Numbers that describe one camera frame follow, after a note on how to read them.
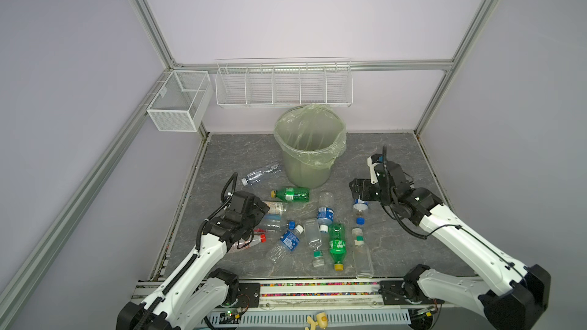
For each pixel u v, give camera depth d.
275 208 0.89
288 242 0.79
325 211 0.86
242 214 0.62
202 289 0.58
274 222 0.85
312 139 1.04
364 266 0.79
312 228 0.87
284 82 0.99
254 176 1.01
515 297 0.37
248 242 0.68
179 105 0.98
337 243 0.79
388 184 0.57
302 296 0.75
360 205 0.92
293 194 0.91
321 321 0.67
